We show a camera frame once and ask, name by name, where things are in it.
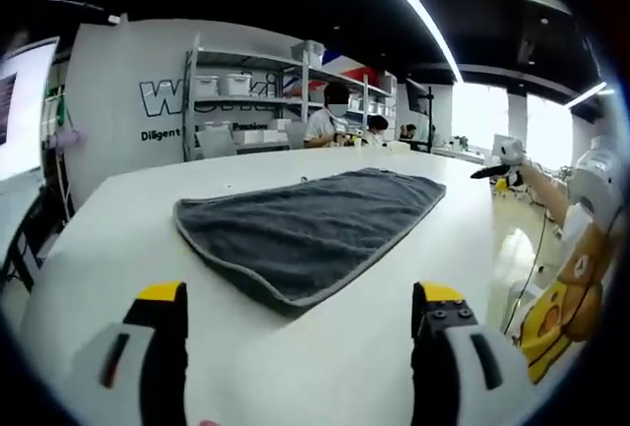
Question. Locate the black monitor on stand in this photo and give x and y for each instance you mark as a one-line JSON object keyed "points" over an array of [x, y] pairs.
{"points": [[416, 96]]}

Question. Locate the grey towel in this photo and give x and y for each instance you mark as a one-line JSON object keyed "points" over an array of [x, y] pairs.
{"points": [[305, 229]]}

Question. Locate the person's left hand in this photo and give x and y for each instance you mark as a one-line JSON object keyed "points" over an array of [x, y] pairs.
{"points": [[210, 422]]}

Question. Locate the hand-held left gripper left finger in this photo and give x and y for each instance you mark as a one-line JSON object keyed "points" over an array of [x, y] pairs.
{"points": [[147, 372]]}

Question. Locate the row of white storage bins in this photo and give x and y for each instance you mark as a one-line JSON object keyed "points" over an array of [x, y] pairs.
{"points": [[236, 84]]}

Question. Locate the green hanging item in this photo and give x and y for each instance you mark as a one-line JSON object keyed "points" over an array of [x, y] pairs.
{"points": [[61, 107]]}

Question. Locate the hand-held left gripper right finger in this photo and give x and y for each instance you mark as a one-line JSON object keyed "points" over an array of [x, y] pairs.
{"points": [[453, 372]]}

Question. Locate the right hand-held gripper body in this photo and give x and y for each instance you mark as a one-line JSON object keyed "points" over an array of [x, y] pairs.
{"points": [[511, 149]]}

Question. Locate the long ceiling light strip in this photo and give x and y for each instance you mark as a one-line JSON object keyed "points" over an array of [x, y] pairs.
{"points": [[423, 13]]}

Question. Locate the black chair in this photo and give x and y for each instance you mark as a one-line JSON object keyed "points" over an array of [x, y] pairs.
{"points": [[27, 244]]}

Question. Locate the short ceiling light strip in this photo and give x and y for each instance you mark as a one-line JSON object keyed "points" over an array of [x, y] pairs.
{"points": [[588, 95]]}

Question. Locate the red white blue flag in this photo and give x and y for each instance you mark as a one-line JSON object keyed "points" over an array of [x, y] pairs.
{"points": [[349, 64]]}

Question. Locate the purple rolled mat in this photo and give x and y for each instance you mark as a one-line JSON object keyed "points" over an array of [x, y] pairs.
{"points": [[69, 139]]}

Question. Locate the metal storage shelf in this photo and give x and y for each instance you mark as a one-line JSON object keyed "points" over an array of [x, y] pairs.
{"points": [[246, 56]]}

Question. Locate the white chest device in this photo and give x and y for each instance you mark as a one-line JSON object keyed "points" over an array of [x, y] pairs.
{"points": [[593, 185]]}

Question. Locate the grey chair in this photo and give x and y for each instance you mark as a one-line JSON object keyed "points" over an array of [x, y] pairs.
{"points": [[295, 134], [214, 144]]}

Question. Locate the white table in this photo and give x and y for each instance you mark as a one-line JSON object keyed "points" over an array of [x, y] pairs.
{"points": [[123, 249]]}

